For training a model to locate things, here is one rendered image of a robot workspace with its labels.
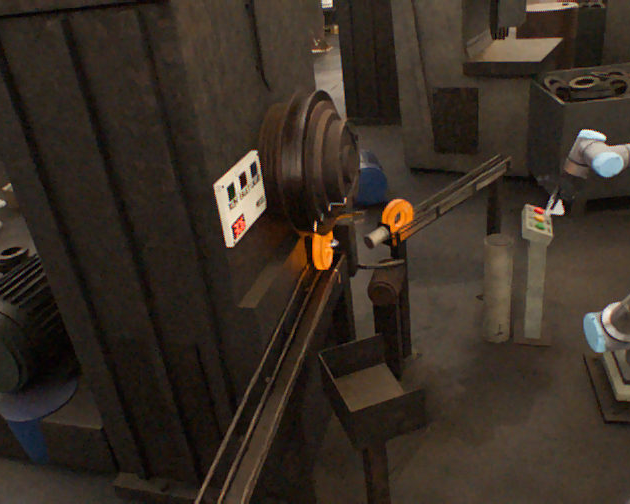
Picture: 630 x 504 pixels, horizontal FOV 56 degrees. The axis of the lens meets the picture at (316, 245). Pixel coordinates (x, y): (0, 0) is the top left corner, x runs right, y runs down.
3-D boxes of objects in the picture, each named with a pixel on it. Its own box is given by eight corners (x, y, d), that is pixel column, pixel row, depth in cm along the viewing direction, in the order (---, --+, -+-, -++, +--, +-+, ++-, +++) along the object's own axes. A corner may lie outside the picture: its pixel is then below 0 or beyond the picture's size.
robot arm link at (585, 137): (590, 136, 214) (577, 125, 222) (574, 166, 221) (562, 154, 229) (612, 140, 216) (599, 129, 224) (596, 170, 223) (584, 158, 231)
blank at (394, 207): (393, 241, 248) (399, 243, 245) (375, 223, 237) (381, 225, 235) (412, 211, 250) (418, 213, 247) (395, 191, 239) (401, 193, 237)
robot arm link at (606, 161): (632, 152, 205) (614, 138, 216) (600, 157, 205) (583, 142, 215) (627, 176, 211) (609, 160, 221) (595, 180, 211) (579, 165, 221)
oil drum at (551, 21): (512, 102, 616) (515, 12, 574) (512, 88, 665) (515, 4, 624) (573, 100, 598) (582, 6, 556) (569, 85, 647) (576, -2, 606)
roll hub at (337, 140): (350, 148, 206) (340, 221, 197) (330, 102, 181) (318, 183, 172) (366, 148, 205) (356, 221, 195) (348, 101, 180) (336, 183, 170)
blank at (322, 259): (309, 241, 196) (319, 241, 195) (320, 216, 208) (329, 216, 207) (316, 277, 205) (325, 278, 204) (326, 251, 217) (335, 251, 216)
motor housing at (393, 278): (374, 384, 259) (364, 281, 234) (383, 352, 278) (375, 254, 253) (403, 387, 255) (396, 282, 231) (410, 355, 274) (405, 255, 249)
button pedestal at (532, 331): (513, 347, 270) (519, 228, 241) (513, 317, 290) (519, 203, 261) (551, 350, 265) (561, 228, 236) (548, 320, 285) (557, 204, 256)
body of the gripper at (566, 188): (573, 207, 231) (587, 180, 225) (551, 200, 232) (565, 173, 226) (571, 199, 238) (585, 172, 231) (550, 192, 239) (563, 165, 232)
